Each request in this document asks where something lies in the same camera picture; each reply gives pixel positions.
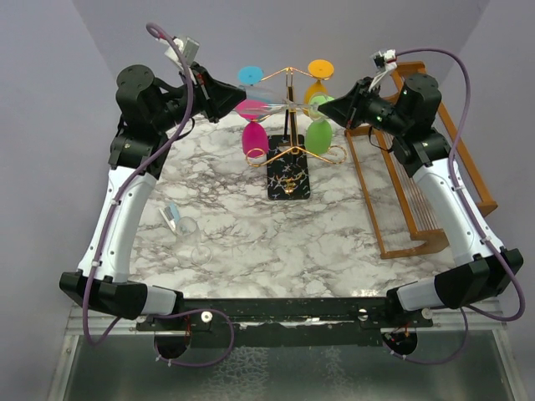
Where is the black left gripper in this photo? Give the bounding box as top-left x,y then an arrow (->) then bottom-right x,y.
152,60 -> 248,132

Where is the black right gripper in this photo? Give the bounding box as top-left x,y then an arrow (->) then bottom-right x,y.
318,77 -> 408,137

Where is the green wine glass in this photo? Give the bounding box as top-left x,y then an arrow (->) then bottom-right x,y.
304,93 -> 334,155

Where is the blue wine glass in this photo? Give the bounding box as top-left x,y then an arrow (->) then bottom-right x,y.
237,65 -> 264,87

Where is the clear champagne flute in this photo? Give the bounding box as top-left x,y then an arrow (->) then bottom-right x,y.
233,85 -> 333,120

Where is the orange wine glass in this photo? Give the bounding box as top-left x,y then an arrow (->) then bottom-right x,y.
304,58 -> 334,103

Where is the pink wine glass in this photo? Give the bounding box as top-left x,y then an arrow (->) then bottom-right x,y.
235,99 -> 269,159

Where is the clear wine glass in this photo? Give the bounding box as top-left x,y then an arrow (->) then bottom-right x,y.
175,216 -> 212,266

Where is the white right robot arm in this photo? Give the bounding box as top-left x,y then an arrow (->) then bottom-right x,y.
317,74 -> 526,327

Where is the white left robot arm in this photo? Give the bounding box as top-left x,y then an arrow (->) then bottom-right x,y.
59,63 -> 246,330

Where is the gold wine glass rack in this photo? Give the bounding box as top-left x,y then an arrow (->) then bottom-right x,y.
245,66 -> 347,201

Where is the wooden tiered shelf rack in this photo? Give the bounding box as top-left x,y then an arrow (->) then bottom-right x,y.
345,62 -> 497,265

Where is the small blue white card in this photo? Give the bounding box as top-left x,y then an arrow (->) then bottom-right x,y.
159,203 -> 181,233

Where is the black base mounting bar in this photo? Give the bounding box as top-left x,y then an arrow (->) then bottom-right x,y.
136,297 -> 432,348

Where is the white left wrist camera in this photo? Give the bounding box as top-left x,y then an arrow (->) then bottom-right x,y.
165,36 -> 200,67

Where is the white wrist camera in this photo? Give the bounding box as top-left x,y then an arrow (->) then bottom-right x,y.
165,36 -> 200,67
369,49 -> 397,91

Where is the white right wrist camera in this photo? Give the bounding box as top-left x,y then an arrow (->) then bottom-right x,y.
369,49 -> 397,91

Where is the aluminium extrusion rail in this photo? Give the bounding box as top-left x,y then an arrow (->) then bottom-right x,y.
65,304 -> 146,336

